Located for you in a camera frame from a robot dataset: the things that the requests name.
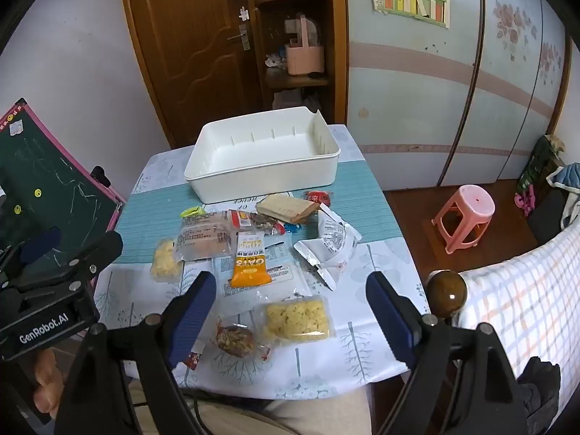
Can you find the pink toy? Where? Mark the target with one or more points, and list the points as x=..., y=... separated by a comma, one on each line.
x=524, y=204

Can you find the brown red snack packet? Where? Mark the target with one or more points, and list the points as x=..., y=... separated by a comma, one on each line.
x=242, y=221

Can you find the white plastic storage bin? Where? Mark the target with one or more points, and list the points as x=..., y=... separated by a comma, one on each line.
x=263, y=154

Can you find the dark cloth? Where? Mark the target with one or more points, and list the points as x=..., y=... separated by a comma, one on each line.
x=539, y=394

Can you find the folded pink towels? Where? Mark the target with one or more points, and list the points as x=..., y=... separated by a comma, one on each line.
x=290, y=98

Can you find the large yellow crisp packet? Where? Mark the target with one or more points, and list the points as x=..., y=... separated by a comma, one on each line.
x=297, y=317

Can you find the pale floral wardrobe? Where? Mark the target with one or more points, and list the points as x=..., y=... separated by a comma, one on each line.
x=430, y=99

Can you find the round brown snack packet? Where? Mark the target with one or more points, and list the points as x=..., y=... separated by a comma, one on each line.
x=235, y=340

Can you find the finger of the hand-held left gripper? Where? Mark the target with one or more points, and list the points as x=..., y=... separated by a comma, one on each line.
x=90, y=253
x=40, y=242

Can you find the person's left hand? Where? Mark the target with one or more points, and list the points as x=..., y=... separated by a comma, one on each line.
x=47, y=380

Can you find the orange oat bar packet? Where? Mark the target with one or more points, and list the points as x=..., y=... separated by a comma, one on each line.
x=249, y=267

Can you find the red square snack packet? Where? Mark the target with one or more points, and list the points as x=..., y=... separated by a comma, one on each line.
x=319, y=198

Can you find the small toys on shelf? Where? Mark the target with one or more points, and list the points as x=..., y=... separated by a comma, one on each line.
x=274, y=60

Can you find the small green snack packet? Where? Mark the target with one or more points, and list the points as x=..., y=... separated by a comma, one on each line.
x=195, y=211

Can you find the pink plastic stool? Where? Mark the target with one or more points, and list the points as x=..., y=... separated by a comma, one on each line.
x=469, y=204

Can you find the brown wedge cake packet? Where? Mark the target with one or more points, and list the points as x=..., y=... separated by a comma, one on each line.
x=285, y=208

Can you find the round wooden bedpost knob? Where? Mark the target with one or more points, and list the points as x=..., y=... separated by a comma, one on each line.
x=446, y=292

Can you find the green plant bag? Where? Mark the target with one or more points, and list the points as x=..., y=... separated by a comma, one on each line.
x=537, y=163

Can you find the green chalkboard pink frame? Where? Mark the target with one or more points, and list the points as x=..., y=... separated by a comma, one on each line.
x=54, y=176

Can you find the clear bread packet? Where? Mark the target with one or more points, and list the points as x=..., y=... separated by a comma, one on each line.
x=204, y=238

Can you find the white door hook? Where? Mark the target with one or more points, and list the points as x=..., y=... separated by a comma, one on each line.
x=243, y=12

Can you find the small yellow cracker packet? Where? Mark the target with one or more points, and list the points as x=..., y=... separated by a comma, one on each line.
x=164, y=258

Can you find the wooden corner shelf unit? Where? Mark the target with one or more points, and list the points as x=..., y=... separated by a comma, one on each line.
x=335, y=54

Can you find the brown wooden door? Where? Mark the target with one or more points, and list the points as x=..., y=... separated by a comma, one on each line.
x=181, y=54

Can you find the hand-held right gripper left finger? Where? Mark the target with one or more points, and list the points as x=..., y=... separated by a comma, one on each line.
x=195, y=312

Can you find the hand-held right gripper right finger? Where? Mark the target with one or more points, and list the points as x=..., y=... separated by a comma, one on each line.
x=389, y=321

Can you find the white grey snack bag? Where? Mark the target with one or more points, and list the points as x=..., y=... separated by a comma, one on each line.
x=333, y=240

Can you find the small red white packet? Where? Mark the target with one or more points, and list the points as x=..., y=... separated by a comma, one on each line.
x=195, y=358

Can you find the dark nut snack packet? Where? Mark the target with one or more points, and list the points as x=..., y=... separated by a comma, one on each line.
x=265, y=225

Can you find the checked bed sheet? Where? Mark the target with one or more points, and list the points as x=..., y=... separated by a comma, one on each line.
x=525, y=299

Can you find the blue white cloth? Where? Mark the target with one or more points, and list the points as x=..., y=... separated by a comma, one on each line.
x=564, y=181

